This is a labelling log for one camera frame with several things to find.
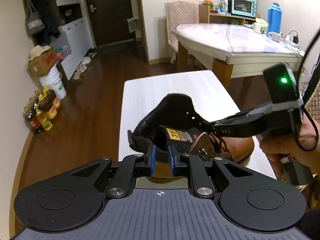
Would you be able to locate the dark brown shoelace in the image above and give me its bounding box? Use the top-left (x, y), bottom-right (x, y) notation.
top-left (196, 133), bottom-right (231, 161)

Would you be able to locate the white dining table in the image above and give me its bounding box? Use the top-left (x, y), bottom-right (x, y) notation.
top-left (173, 23), bottom-right (304, 81)

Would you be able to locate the cooking oil bottles cluster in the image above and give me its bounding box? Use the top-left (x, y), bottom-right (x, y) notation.
top-left (23, 86), bottom-right (61, 133)

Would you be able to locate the dark entrance door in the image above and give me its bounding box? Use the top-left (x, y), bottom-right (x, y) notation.
top-left (86, 0), bottom-right (136, 53)

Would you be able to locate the person's right hand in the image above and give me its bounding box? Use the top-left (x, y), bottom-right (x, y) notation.
top-left (260, 116), bottom-right (319, 178)

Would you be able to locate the brown cardboard box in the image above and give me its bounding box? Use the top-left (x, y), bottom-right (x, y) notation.
top-left (28, 45), bottom-right (57, 77)

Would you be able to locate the blue thermos jug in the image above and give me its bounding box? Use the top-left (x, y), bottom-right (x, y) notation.
top-left (267, 2), bottom-right (282, 33)

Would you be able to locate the white plastic bucket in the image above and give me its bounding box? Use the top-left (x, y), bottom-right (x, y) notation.
top-left (39, 64), bottom-right (67, 100)

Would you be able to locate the white mug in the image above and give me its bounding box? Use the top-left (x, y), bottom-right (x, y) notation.
top-left (267, 31), bottom-right (283, 42)

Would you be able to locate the quilted beige chair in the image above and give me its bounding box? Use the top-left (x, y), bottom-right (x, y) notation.
top-left (164, 0), bottom-right (200, 65)

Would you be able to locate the tan leather boot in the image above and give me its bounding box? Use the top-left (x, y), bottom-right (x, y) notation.
top-left (127, 93), bottom-right (254, 184)

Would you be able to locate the white shoe cabinet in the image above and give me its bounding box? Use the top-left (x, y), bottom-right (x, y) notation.
top-left (58, 3), bottom-right (93, 80)

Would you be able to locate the wooden shelf unit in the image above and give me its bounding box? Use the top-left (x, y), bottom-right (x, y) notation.
top-left (199, 4), bottom-right (255, 25)

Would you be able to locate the teal toaster oven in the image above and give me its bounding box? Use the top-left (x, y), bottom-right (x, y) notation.
top-left (228, 0), bottom-right (257, 18)

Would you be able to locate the hanging grey bag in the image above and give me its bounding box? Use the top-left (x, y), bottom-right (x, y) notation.
top-left (25, 0), bottom-right (45, 36)

